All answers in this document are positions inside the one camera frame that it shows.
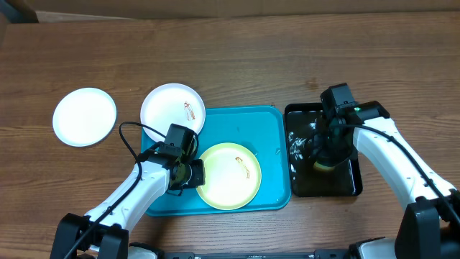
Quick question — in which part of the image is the green and yellow sponge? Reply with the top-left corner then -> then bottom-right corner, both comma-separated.
313,160 -> 336,172

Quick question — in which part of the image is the yellow plate with sauce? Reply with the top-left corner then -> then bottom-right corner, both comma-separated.
196,142 -> 262,211

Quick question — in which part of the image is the white plate with sauce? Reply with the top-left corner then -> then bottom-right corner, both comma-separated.
52,88 -> 117,147

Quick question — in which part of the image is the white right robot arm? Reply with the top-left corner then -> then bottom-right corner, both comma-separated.
310,101 -> 459,259

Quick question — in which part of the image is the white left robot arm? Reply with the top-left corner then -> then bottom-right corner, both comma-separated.
50,150 -> 205,259

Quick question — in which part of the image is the black water tray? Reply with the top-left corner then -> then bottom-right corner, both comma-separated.
285,103 -> 363,197

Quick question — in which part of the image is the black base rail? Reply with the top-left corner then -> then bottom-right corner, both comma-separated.
129,241 -> 364,259

